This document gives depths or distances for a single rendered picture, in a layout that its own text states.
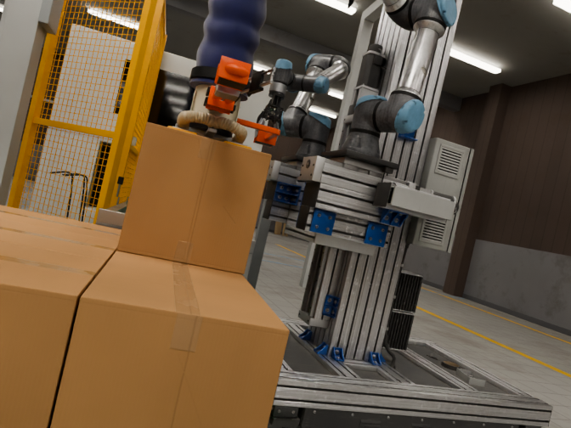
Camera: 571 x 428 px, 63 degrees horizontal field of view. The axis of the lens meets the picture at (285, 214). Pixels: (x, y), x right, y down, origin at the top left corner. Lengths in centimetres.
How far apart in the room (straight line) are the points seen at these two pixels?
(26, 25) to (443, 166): 226
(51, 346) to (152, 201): 66
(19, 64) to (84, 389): 225
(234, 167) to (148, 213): 30
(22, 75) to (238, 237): 180
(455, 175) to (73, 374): 169
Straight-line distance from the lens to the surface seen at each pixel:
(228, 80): 116
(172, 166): 147
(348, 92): 542
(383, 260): 203
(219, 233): 149
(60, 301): 91
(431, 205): 174
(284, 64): 213
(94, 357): 93
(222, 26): 176
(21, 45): 298
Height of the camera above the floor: 77
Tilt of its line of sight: level
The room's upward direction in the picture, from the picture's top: 13 degrees clockwise
